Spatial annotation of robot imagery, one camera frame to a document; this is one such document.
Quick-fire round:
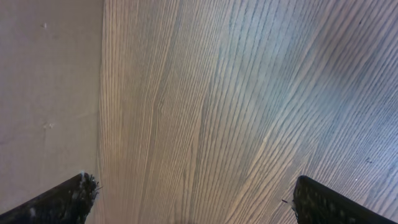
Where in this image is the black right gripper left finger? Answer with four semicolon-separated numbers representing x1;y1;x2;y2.
1;172;100;224

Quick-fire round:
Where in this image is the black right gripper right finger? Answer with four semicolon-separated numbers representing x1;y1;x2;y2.
283;175;397;224

